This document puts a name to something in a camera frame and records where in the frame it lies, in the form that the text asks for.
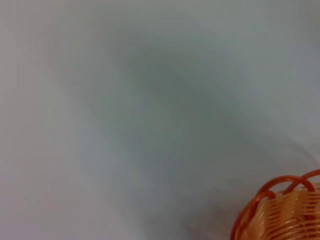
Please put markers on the orange woven plastic basket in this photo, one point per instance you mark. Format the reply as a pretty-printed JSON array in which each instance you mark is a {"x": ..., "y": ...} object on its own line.
[{"x": 287, "y": 215}]

